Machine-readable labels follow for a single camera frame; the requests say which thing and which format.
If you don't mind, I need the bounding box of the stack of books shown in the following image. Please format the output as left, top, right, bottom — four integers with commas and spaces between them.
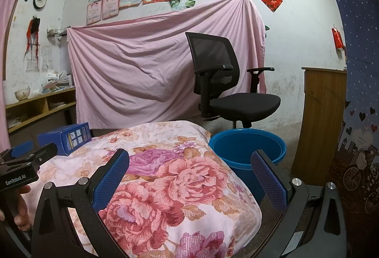
41, 70, 73, 94

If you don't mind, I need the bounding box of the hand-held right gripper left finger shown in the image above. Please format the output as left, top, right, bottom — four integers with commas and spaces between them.
31, 149, 131, 258

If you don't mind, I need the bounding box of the floral ceramic bowl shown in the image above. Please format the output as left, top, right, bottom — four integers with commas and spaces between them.
14, 88, 32, 101

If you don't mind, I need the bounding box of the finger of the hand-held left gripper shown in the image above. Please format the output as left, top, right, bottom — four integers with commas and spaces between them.
13, 143, 58, 170
10, 141, 34, 158

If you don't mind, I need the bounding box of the red tassel wall decoration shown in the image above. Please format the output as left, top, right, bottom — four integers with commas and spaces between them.
24, 18, 41, 54

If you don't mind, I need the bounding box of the person's left hand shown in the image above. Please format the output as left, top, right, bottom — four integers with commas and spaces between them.
13, 185, 32, 232

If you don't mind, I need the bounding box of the white paper wall calendar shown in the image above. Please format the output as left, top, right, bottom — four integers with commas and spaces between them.
26, 46, 51, 73

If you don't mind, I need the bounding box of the blue plastic bucket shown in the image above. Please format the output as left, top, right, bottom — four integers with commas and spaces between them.
209, 128, 287, 201

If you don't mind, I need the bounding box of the pink hanging sheet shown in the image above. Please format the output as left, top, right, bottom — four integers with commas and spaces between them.
67, 0, 266, 129

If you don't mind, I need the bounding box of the metal wall rack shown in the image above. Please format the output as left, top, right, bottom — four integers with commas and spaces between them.
46, 27, 68, 37

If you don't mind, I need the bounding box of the black mesh office chair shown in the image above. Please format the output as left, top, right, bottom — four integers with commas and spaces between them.
185, 32, 281, 129

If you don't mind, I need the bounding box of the red hanging envelope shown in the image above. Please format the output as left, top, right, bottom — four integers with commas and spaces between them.
332, 25, 345, 49

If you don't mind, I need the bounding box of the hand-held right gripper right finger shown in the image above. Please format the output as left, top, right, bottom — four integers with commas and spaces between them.
250, 149, 347, 258

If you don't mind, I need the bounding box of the wooden cabinet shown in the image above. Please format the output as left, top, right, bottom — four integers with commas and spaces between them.
291, 67, 347, 186

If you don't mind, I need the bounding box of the blue dotted curtain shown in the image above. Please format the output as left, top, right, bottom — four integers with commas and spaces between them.
311, 0, 379, 217

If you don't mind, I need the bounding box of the pink curtain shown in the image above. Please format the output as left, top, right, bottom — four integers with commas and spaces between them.
0, 0, 45, 155

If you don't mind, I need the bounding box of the wooden shelf unit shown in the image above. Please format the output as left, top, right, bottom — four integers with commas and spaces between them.
5, 88, 77, 135

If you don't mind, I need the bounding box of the floral printed blanket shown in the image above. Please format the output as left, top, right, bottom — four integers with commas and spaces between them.
27, 120, 262, 258

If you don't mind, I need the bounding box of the blue cardboard box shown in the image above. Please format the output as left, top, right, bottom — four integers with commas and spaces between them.
37, 122, 92, 157

